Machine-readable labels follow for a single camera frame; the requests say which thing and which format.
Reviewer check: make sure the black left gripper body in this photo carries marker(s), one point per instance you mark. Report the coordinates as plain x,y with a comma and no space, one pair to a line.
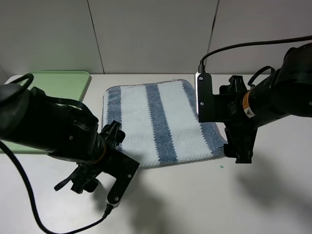
103,157

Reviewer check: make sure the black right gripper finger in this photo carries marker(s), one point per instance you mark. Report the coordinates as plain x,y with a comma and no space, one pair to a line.
244,147
231,147

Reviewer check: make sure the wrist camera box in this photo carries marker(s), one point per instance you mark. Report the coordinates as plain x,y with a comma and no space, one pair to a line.
123,169
209,107

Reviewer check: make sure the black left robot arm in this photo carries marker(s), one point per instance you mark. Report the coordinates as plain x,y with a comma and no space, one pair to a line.
84,130

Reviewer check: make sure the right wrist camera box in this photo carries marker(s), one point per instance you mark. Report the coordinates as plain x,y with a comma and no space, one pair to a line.
209,107

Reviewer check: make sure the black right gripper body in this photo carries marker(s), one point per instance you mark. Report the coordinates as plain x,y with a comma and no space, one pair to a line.
229,108

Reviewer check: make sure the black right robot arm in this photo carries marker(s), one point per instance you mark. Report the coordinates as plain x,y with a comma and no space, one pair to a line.
273,95

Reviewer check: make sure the blue white striped towel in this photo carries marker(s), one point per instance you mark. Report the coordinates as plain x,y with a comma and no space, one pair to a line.
161,124

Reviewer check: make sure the green plastic tray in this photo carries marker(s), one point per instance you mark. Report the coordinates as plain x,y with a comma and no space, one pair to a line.
70,83

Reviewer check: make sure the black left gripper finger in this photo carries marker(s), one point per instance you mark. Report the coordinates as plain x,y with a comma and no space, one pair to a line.
84,181
112,134

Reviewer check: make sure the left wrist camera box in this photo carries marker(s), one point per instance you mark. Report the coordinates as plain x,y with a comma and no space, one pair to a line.
123,169

